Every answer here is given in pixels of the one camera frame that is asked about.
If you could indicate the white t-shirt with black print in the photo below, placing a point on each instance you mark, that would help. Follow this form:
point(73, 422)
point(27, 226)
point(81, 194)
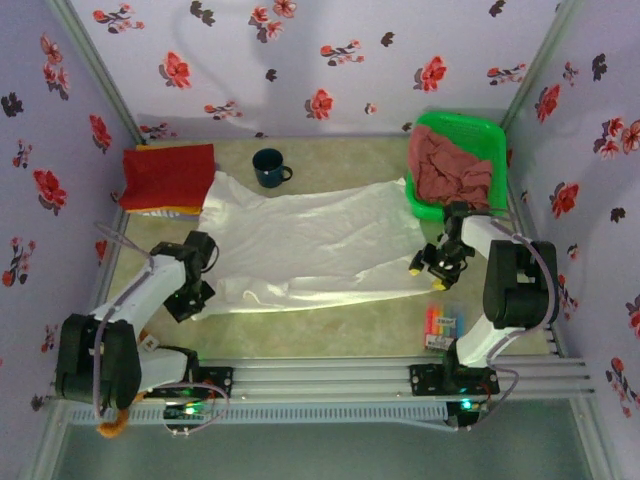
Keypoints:
point(310, 230)

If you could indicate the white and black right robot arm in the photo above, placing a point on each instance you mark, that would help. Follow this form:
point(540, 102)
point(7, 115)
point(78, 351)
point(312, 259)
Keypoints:
point(475, 345)

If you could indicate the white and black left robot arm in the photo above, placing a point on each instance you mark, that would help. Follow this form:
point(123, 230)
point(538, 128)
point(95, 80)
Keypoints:
point(145, 290)

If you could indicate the pack of coloured markers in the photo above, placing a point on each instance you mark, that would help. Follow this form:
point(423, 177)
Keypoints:
point(442, 325)

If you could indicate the grey striped folded t-shirt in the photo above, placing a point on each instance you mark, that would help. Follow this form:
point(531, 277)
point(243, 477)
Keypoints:
point(160, 213)

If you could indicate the red folded t-shirt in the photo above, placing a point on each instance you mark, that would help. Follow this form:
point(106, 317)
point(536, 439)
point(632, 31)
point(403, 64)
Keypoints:
point(170, 175)

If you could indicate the dusty pink crumpled t-shirt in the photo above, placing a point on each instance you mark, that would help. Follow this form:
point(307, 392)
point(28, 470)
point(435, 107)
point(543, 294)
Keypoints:
point(445, 170)

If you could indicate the dark blue mug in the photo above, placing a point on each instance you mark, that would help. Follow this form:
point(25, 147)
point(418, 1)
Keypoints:
point(267, 172)

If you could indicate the green plastic basket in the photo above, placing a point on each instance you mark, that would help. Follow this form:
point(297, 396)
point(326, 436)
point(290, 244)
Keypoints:
point(495, 145)

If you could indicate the brown monkey plush toy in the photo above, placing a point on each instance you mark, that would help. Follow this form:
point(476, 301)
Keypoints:
point(112, 429)

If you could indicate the aluminium side rail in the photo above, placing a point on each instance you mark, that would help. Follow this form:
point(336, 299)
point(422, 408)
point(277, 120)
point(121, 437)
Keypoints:
point(517, 200)
point(112, 250)

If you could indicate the aluminium cross rail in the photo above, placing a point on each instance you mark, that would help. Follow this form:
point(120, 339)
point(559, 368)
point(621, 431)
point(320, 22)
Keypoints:
point(325, 380)

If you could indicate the aluminium corner post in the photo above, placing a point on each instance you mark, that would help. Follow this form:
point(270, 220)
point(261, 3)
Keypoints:
point(95, 65)
point(542, 55)

